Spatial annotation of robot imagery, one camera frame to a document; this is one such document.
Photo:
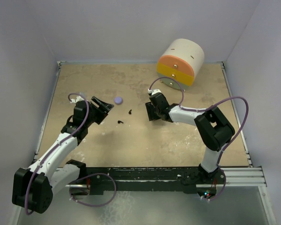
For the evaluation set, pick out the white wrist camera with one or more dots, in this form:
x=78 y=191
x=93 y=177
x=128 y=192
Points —
x=153 y=91
x=79 y=97

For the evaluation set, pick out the purple earbud charging case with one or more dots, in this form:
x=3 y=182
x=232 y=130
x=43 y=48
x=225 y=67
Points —
x=118 y=100

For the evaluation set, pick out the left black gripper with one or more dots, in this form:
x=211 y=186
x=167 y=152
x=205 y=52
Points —
x=102 y=110

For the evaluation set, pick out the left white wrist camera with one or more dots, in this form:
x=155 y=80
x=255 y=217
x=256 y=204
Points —
x=79 y=97

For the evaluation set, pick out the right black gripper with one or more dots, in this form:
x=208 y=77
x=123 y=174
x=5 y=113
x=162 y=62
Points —
x=150 y=109

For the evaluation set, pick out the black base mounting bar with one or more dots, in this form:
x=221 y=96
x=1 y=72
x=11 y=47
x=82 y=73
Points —
x=189 y=180

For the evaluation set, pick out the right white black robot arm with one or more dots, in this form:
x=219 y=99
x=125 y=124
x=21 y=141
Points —
x=214 y=128

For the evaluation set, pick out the round cream drawer cabinet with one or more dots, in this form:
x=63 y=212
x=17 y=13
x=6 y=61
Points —
x=180 y=63

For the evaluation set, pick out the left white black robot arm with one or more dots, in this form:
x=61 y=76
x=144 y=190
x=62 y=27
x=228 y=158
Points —
x=34 y=187

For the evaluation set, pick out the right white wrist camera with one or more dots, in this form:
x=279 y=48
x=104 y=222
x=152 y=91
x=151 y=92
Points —
x=153 y=91

